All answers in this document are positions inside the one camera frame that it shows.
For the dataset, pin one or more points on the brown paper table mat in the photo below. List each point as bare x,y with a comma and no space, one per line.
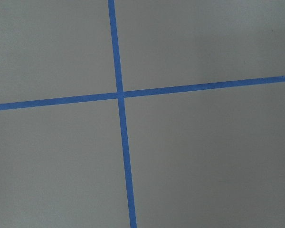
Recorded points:
142,113

